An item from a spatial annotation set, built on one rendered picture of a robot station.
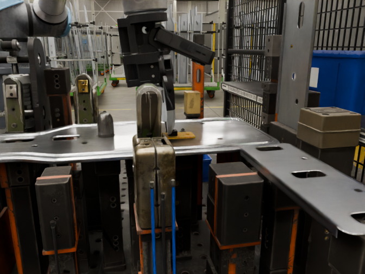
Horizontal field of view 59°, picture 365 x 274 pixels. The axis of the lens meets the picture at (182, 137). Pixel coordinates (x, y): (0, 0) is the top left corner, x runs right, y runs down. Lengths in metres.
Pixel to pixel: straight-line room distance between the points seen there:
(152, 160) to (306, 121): 0.32
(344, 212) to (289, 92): 0.40
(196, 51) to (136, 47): 0.11
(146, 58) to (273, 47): 0.41
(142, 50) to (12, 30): 0.79
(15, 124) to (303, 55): 0.63
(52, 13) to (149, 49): 0.74
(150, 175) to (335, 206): 0.22
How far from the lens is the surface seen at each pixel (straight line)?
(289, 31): 0.76
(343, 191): 0.45
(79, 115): 0.80
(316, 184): 0.45
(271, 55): 0.87
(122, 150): 0.56
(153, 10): 0.57
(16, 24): 1.32
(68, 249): 0.53
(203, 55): 0.59
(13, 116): 0.81
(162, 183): 0.43
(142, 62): 0.56
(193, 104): 0.78
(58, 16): 1.30
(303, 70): 0.70
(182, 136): 0.61
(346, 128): 0.62
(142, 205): 0.44
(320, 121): 0.60
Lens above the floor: 1.17
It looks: 16 degrees down
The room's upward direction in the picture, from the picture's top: straight up
